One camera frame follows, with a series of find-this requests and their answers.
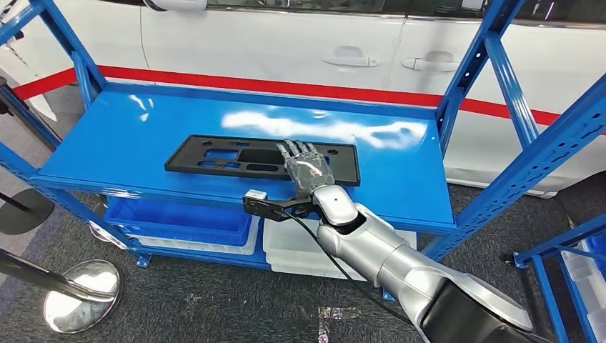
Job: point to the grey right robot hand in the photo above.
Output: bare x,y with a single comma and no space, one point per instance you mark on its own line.
308,168

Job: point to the black plastic panel part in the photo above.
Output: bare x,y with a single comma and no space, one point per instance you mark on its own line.
189,163

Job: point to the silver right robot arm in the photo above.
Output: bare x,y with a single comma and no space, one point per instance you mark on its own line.
393,260

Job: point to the blue metal shelf rack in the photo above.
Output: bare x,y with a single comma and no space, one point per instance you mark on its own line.
142,132
558,241

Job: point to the translucent plastic bin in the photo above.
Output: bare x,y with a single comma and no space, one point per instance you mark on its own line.
293,246
303,273

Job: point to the white car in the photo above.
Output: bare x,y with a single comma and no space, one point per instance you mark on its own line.
284,42

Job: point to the blue plastic bin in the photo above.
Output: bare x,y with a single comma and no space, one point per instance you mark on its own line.
180,220
599,246

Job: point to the silver floor tape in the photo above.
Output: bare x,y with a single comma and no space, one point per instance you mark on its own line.
326,326

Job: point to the thin black stanchion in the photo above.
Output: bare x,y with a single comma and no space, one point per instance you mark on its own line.
28,220

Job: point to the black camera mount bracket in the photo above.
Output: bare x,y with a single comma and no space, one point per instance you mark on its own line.
270,210

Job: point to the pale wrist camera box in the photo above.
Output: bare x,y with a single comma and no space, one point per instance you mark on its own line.
257,195

